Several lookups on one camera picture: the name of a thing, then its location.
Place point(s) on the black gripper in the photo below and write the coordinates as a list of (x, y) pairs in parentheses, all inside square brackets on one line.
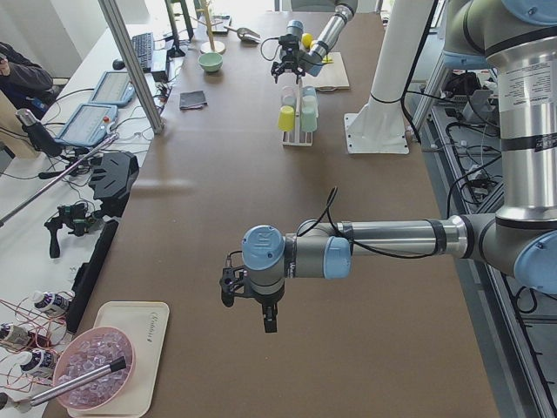
[(267, 301), (294, 57)]

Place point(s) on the pink plastic cup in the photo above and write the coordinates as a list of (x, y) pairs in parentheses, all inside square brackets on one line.
[(288, 96)]

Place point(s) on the mint green cup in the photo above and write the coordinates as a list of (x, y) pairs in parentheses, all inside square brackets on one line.
[(308, 119)]

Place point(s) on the light blue cup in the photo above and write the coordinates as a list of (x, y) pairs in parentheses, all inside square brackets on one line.
[(309, 91)]

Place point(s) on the cream white cup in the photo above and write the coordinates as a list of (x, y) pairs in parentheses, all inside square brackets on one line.
[(309, 102)]

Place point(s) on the yellow cup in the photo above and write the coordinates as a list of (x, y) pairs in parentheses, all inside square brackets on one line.
[(286, 118)]

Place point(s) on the yellow lemon near board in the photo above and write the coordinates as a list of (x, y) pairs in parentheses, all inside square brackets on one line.
[(307, 40)]

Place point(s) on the wooden cutting board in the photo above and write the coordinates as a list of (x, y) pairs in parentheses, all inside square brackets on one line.
[(332, 76)]

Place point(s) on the metal scoop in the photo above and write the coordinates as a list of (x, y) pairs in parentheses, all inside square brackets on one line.
[(245, 35)]

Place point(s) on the green bowl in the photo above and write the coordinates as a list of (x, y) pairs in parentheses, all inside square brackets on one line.
[(210, 62)]

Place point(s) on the wooden mug tree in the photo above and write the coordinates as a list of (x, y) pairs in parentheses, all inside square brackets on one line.
[(211, 45)]

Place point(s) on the grey folded cloth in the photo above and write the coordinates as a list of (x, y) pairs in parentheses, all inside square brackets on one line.
[(192, 100)]

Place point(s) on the black keyboard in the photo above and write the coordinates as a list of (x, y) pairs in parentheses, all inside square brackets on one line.
[(144, 45)]

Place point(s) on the metal tongs in bowl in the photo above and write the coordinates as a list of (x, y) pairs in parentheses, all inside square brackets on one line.
[(26, 404)]

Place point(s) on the blue teach pendant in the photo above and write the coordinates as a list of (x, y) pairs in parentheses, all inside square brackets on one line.
[(88, 125), (114, 88)]

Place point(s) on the black case on desk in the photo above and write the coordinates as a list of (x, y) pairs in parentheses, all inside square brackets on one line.
[(112, 178)]

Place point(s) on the white wire cup rack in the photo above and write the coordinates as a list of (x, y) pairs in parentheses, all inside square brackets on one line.
[(297, 137)]

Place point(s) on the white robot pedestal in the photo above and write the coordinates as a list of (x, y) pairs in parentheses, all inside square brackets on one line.
[(379, 126)]

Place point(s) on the copper wire bottle rack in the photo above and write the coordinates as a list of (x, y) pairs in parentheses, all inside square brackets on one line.
[(24, 329)]

